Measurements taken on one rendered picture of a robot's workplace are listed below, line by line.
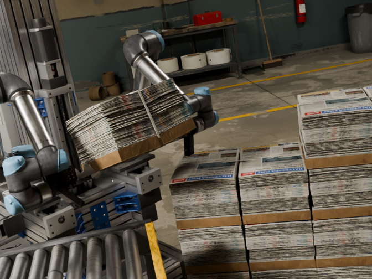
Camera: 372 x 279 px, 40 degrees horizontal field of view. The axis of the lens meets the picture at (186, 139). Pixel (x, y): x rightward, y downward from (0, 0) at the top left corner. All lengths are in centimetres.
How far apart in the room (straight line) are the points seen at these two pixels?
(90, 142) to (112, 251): 42
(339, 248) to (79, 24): 689
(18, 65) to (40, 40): 16
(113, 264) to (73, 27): 709
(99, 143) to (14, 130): 92
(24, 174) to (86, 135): 29
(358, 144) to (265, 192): 42
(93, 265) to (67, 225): 59
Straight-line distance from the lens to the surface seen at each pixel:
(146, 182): 250
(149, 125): 191
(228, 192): 217
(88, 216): 250
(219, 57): 820
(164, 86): 200
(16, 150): 233
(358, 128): 211
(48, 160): 184
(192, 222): 226
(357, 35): 911
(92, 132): 194
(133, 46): 237
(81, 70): 868
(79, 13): 860
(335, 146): 212
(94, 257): 180
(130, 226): 195
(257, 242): 228
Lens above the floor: 164
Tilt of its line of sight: 17 degrees down
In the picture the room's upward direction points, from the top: 9 degrees counter-clockwise
